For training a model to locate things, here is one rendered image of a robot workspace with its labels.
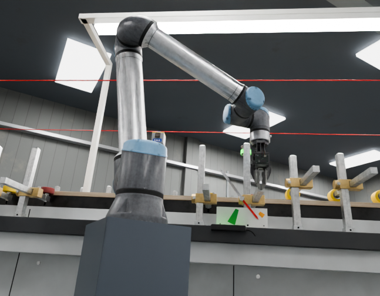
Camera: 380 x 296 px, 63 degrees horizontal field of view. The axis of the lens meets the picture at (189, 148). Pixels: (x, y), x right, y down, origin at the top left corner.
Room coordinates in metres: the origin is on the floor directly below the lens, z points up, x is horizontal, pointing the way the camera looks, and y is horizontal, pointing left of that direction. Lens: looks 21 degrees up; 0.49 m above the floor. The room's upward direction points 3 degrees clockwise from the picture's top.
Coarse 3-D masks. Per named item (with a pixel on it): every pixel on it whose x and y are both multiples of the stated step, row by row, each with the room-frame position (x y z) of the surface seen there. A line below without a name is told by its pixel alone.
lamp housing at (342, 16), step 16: (176, 16) 1.96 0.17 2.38; (192, 16) 1.95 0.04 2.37; (208, 16) 1.93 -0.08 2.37; (224, 16) 1.92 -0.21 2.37; (240, 16) 1.91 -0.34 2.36; (256, 16) 1.89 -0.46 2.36; (272, 16) 1.88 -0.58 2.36; (288, 16) 1.87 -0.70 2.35; (304, 16) 1.85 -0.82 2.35; (320, 16) 1.84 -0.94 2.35; (336, 16) 1.83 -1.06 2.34; (352, 16) 1.82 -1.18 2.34; (368, 16) 1.80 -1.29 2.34
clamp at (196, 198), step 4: (192, 196) 1.64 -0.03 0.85; (196, 196) 1.64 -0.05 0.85; (200, 196) 1.64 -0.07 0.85; (212, 196) 1.63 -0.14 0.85; (216, 196) 1.63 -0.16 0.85; (192, 200) 1.65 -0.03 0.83; (196, 200) 1.64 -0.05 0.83; (200, 200) 1.64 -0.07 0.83; (212, 200) 1.63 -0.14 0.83; (216, 200) 1.63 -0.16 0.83; (212, 204) 1.68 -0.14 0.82; (216, 204) 1.67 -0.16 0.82
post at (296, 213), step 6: (294, 156) 1.59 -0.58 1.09; (294, 162) 1.59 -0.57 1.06; (294, 168) 1.59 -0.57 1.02; (294, 174) 1.59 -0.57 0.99; (294, 192) 1.59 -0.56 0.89; (294, 198) 1.59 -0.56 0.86; (294, 204) 1.59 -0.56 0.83; (294, 210) 1.59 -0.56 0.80; (294, 216) 1.59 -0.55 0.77; (300, 216) 1.59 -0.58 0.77; (294, 222) 1.59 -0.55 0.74; (300, 222) 1.59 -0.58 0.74
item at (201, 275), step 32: (288, 224) 1.81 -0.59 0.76; (320, 224) 1.79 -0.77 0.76; (0, 256) 1.99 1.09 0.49; (32, 256) 1.97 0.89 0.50; (64, 256) 1.95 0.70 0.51; (0, 288) 1.98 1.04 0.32; (32, 288) 1.96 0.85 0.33; (64, 288) 1.94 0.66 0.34; (192, 288) 1.87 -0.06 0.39; (224, 288) 1.85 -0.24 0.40; (256, 288) 1.83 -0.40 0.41; (288, 288) 1.81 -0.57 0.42; (320, 288) 1.79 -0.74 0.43; (352, 288) 1.77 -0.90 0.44
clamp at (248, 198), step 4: (244, 196) 1.61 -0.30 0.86; (248, 196) 1.61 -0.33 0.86; (252, 196) 1.61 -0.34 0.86; (264, 196) 1.60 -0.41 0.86; (244, 200) 1.61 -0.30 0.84; (248, 200) 1.61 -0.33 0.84; (252, 200) 1.61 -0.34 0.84; (260, 200) 1.60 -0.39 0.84; (264, 200) 1.60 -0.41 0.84; (240, 204) 1.64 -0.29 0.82; (252, 204) 1.62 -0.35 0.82; (256, 204) 1.62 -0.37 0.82; (260, 204) 1.61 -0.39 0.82; (264, 204) 1.60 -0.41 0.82
